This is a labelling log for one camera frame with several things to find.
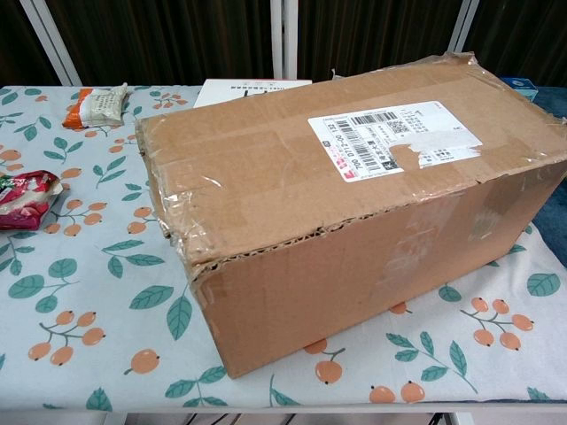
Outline brown cardboard shipping box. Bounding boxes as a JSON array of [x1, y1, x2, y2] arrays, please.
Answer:
[[134, 50, 567, 380]]

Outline blue cookie box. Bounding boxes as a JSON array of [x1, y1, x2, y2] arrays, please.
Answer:
[[499, 75, 540, 102]]

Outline dark pleated curtain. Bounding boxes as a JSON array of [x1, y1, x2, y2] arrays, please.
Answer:
[[0, 0, 567, 89]]

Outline floral leaf print tablecloth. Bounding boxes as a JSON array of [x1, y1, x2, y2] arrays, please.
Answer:
[[0, 82, 567, 411]]

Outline orange white snack packet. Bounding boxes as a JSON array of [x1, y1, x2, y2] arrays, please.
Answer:
[[61, 82, 130, 131]]

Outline red pink drink pouch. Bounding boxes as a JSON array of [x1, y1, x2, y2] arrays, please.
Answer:
[[0, 169, 64, 232]]

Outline white cable product box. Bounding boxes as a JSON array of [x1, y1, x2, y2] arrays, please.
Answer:
[[193, 78, 314, 110]]

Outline white partition frame post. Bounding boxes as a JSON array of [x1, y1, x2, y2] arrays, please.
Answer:
[[268, 0, 300, 81], [445, 0, 485, 57], [19, 0, 86, 86]]

